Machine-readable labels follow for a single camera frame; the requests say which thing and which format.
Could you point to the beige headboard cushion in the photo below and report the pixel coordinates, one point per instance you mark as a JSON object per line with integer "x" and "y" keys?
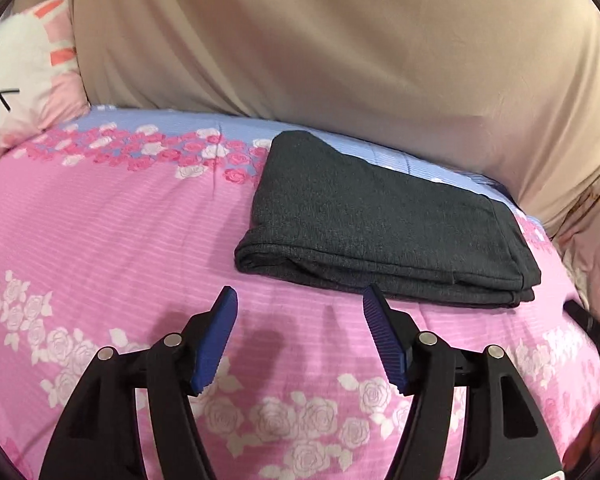
{"x": 330, "y": 50}

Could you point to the white bunny pillow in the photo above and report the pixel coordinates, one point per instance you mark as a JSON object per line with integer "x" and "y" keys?
{"x": 25, "y": 70}

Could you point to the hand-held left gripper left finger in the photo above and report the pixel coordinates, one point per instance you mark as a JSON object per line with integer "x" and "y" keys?
{"x": 212, "y": 345}

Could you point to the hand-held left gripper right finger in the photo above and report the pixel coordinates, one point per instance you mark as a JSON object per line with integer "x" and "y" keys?
{"x": 387, "y": 340}

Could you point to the pink floral bedsheet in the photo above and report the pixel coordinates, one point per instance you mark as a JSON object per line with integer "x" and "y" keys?
{"x": 105, "y": 220}

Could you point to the cream yellow patterned blanket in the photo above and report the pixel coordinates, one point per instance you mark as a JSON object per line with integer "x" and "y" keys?
{"x": 585, "y": 240}

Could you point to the dark grey pants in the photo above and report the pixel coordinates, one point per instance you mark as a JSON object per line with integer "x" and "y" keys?
{"x": 380, "y": 220}

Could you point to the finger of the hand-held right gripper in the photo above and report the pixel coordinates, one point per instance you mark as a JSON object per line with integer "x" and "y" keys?
{"x": 587, "y": 322}

